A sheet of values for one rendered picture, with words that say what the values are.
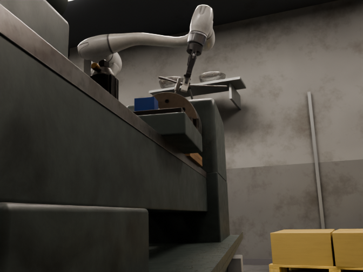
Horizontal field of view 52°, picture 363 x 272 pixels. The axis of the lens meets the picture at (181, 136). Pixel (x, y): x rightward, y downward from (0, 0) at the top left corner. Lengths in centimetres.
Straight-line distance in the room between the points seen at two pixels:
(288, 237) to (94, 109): 359
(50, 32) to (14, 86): 28
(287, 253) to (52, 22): 363
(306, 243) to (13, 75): 376
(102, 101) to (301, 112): 483
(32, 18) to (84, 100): 17
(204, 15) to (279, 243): 276
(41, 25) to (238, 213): 478
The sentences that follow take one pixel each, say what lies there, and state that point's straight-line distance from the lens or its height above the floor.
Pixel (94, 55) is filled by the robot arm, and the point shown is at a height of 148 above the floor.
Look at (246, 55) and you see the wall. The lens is 571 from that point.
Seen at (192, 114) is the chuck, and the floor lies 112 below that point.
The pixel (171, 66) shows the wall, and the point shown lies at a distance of 602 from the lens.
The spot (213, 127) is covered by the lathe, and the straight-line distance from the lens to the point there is 183.
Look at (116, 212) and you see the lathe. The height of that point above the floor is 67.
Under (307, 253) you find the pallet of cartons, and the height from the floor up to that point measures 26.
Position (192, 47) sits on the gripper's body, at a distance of 183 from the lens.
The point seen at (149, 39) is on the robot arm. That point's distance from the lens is 195.
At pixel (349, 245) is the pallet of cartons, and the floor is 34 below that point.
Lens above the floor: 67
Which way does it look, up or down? 12 degrees up
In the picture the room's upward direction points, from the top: 2 degrees counter-clockwise
